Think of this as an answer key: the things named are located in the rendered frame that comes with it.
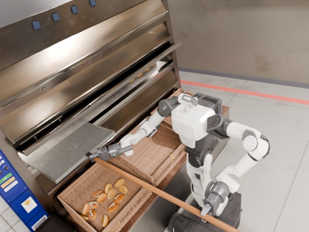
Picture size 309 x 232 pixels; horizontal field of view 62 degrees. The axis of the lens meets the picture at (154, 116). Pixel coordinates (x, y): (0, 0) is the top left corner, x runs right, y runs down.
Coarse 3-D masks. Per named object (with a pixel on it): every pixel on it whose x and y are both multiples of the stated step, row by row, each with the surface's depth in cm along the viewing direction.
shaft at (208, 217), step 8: (96, 160) 175; (112, 168) 166; (128, 176) 157; (144, 184) 150; (160, 192) 143; (176, 200) 137; (184, 208) 133; (192, 208) 131; (200, 216) 128; (208, 216) 126; (216, 224) 123; (224, 224) 121
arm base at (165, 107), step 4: (172, 96) 189; (176, 96) 188; (164, 100) 178; (160, 104) 181; (164, 104) 179; (168, 104) 177; (160, 108) 182; (164, 108) 180; (168, 108) 177; (172, 108) 176; (164, 112) 181; (168, 112) 178
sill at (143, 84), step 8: (168, 64) 283; (160, 72) 274; (144, 80) 264; (152, 80) 266; (136, 88) 253; (128, 96) 244; (112, 104) 237; (120, 104) 239; (104, 112) 228; (112, 112) 233; (96, 120) 221; (32, 168) 186
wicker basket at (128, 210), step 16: (112, 160) 234; (80, 176) 217; (96, 176) 227; (112, 176) 238; (64, 192) 208; (80, 192) 217; (128, 192) 226; (144, 192) 212; (80, 208) 218; (96, 208) 220; (128, 208) 201; (80, 224) 206; (96, 224) 207; (112, 224) 190
